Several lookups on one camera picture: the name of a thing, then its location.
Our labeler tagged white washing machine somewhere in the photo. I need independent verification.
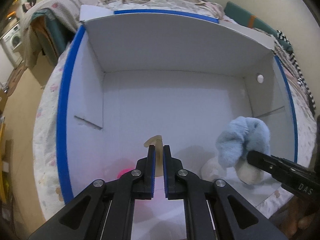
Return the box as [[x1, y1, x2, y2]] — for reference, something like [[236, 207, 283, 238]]
[[1, 23, 21, 54]]

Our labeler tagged brown floor mat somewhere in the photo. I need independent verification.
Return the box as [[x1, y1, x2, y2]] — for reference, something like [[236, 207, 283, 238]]
[[5, 62, 27, 96]]

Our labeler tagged person right hand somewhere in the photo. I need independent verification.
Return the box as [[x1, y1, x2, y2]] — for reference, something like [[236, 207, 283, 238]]
[[281, 197, 316, 239]]

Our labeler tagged checkered blanket on chair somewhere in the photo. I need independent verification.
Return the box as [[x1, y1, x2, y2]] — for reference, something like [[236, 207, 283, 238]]
[[20, 0, 99, 69]]

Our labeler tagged teal headboard cushion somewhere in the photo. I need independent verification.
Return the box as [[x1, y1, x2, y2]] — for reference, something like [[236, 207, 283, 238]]
[[225, 1, 293, 53]]

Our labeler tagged black white patterned blanket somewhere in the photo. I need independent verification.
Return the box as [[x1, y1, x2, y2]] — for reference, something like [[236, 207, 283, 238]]
[[276, 30, 316, 116]]

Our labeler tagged tan soft sponge block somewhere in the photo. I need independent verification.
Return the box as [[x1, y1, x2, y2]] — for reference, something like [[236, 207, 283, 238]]
[[144, 135, 163, 177]]

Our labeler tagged light blue fluffy sock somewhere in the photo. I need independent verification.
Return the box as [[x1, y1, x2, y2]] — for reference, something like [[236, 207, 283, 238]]
[[216, 116, 271, 168]]

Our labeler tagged teal chair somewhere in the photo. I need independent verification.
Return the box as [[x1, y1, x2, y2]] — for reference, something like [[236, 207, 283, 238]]
[[30, 8, 75, 67]]

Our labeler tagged white plush toy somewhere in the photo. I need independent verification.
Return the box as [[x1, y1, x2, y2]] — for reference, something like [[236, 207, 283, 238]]
[[200, 157, 264, 185]]

